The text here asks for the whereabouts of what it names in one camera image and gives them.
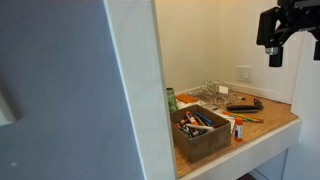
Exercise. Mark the white wall socket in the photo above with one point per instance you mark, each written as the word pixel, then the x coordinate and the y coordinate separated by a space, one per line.
pixel 244 74

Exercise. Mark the small white card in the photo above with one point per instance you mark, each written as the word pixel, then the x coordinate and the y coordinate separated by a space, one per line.
pixel 228 121

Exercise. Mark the orange white marker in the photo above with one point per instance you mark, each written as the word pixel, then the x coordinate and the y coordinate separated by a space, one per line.
pixel 191 117

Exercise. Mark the orange capped glue stick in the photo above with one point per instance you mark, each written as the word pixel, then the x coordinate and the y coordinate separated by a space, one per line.
pixel 238 130

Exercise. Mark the orange pencil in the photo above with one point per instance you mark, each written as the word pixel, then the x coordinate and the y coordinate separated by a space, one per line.
pixel 227 114

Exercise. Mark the flat orange block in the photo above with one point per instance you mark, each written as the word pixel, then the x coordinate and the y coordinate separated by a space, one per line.
pixel 186 98

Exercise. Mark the white side panel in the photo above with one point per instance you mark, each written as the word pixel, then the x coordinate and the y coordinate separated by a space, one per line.
pixel 83 100

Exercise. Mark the white power adapter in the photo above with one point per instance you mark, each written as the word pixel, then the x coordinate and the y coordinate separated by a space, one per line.
pixel 223 89

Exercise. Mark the yellow pencil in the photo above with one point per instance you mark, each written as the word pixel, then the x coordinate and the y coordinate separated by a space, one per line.
pixel 251 117

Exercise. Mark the small black white cube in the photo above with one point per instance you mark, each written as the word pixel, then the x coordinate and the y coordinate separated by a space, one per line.
pixel 242 98

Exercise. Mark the brown cardboard box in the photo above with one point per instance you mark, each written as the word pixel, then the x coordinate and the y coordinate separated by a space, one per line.
pixel 203 143

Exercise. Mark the white pen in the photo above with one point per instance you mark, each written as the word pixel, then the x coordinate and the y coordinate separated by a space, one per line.
pixel 200 127

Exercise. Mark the long black and grey object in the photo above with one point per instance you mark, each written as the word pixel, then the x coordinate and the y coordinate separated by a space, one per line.
pixel 241 108

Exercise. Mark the blue marker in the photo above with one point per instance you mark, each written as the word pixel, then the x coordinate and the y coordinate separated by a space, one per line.
pixel 204 118

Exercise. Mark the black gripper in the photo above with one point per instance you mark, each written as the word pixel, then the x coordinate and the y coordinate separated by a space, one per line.
pixel 298 15

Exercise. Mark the green glass jar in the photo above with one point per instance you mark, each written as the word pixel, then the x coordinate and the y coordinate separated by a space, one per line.
pixel 171 100

